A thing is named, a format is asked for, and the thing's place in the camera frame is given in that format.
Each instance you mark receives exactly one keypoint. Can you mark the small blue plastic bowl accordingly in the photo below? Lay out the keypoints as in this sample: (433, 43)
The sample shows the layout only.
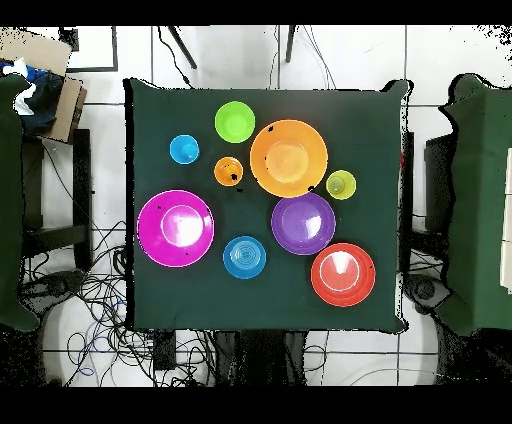
(244, 257)

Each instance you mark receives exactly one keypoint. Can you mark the green cloth covered table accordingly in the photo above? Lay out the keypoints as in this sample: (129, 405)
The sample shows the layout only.
(10, 200)
(480, 200)

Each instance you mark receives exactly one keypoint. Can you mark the small green plastic bowl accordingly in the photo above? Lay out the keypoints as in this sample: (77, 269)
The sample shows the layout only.
(234, 122)

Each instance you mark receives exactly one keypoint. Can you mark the brown cardboard box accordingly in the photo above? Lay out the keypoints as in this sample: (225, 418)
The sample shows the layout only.
(40, 52)

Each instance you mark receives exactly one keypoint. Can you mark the black metal frame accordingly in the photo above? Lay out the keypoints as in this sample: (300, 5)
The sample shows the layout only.
(114, 48)

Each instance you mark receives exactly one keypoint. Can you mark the purple plastic bowl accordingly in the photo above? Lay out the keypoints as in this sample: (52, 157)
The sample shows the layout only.
(303, 224)

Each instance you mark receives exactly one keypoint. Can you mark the large pink plastic bowl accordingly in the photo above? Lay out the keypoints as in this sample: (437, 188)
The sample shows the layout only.
(175, 228)

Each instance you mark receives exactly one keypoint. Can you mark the dark green table cloth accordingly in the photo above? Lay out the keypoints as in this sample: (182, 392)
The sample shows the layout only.
(360, 140)

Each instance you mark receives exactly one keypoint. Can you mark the blue plastic cup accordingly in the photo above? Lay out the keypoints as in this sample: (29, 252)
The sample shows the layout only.
(184, 149)

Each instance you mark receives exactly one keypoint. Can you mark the black wooden stool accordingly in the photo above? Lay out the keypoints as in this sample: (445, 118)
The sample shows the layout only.
(82, 180)

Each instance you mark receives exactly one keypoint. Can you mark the black power strip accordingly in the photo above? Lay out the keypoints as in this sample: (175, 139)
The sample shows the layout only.
(164, 352)

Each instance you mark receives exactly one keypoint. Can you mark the pale yellow-green plastic cup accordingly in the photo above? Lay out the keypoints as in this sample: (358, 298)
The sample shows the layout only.
(340, 184)

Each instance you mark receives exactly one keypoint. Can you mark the blue and white clothes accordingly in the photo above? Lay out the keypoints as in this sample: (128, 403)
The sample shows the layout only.
(40, 104)

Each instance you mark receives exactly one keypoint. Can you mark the orange plastic cup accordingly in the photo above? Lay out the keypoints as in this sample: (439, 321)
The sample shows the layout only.
(228, 171)

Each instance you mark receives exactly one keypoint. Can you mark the large orange plastic bowl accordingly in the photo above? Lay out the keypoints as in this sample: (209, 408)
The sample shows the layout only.
(288, 158)

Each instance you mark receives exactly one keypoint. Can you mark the red plastic bowl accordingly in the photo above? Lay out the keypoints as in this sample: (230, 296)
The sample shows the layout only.
(342, 274)

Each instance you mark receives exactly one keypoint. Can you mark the black tripod leg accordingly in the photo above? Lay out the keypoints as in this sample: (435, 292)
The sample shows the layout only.
(183, 47)
(289, 44)

